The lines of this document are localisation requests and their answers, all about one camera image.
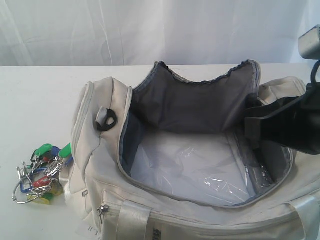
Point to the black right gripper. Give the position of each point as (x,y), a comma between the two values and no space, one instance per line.
(292,122)

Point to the cream fabric duffel bag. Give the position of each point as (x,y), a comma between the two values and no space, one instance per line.
(110,122)

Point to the colourful key tag bunch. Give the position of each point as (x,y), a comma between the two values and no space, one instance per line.
(38,182)

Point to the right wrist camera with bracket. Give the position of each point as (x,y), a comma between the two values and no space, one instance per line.
(309,44)

